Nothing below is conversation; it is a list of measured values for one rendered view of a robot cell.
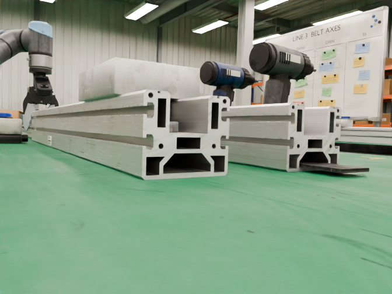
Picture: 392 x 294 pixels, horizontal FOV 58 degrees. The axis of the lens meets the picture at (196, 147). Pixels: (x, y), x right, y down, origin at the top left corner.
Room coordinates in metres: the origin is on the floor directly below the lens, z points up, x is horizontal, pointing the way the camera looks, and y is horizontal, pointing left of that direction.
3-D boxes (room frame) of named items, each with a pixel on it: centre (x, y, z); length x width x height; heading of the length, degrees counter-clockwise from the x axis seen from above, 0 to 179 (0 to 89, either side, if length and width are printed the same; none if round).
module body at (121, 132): (0.70, 0.22, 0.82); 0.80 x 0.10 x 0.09; 32
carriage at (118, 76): (0.48, 0.09, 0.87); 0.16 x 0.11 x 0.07; 32
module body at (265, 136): (0.80, 0.06, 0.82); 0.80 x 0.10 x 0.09; 32
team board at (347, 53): (3.78, -1.25, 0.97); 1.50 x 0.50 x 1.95; 33
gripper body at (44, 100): (1.21, 0.54, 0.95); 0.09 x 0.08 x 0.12; 32
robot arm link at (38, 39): (1.21, 0.54, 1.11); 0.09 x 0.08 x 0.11; 77
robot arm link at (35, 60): (1.21, 0.54, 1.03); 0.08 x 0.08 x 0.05
